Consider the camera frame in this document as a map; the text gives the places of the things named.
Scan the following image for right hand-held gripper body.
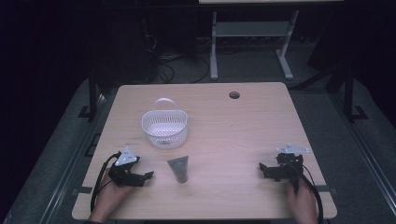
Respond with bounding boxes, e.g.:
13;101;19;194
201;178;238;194
262;143;311;193

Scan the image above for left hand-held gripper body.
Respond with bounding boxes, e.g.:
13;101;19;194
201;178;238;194
107;147;147;188

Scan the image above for grey squeeze tube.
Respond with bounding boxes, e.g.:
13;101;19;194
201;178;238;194
166;155;190;184

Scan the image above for white plastic basket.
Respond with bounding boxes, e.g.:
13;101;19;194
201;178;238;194
141;97;190;150

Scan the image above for person's left hand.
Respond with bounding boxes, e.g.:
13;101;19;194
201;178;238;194
88;169;135;224

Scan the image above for person's right hand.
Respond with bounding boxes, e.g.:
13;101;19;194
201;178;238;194
286;179;319;224

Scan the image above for black metal stand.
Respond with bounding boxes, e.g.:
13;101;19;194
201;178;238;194
78;69;106;120
335;66;369;122

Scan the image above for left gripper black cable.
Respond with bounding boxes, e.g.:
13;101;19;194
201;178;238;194
90;151;121;213

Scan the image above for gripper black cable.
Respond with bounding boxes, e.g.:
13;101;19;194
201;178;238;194
288;161;324;224
90;151;121;213

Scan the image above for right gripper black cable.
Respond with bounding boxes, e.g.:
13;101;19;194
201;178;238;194
288;161;324;224

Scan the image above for black floor cables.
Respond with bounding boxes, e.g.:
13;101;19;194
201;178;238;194
153;52;211;84

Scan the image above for white metal table frame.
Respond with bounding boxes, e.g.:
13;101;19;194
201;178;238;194
209;9;301;81

